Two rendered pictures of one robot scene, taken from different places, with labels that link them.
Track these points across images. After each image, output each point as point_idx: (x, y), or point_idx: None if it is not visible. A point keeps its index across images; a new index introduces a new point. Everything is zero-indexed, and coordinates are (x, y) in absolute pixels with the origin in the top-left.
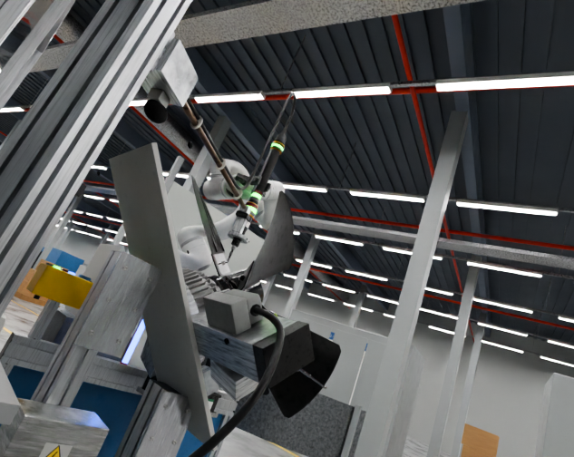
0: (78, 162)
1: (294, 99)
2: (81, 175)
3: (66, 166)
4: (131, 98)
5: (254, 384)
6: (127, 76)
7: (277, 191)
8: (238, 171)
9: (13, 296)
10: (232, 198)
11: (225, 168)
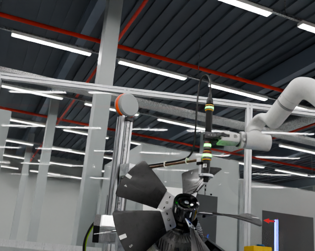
0: (109, 211)
1: (206, 75)
2: (110, 213)
3: (108, 214)
4: (114, 189)
5: (116, 246)
6: (111, 187)
7: (284, 93)
8: (258, 120)
9: (108, 244)
10: (240, 146)
11: (168, 163)
